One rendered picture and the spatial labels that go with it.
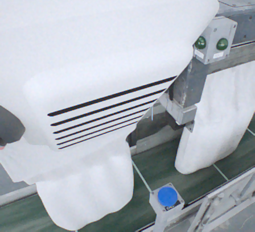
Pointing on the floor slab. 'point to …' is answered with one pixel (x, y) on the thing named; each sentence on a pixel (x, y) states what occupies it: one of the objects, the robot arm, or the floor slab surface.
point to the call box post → (159, 225)
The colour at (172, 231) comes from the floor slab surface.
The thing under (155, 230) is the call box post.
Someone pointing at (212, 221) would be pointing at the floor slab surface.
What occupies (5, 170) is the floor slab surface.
